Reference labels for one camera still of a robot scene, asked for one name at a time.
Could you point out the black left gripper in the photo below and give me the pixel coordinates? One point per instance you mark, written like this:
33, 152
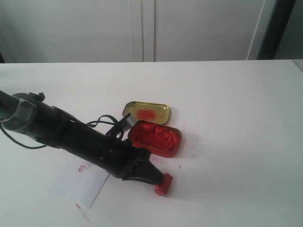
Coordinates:
122, 160

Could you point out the red stamp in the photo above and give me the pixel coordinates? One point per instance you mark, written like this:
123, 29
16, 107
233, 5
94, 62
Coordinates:
162, 189

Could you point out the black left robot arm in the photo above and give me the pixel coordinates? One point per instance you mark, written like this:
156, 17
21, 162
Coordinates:
27, 114

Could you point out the red ink tin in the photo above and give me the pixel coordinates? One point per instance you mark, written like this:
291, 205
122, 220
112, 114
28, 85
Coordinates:
159, 139

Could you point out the white paper sheet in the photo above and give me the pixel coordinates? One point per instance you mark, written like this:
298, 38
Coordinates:
80, 181

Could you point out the gold tin lid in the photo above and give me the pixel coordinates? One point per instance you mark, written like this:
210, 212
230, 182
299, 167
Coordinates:
151, 112

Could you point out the white cabinet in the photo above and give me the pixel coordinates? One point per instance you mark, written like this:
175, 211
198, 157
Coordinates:
132, 30

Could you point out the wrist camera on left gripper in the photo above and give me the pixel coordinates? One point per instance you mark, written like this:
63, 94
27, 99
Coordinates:
122, 126

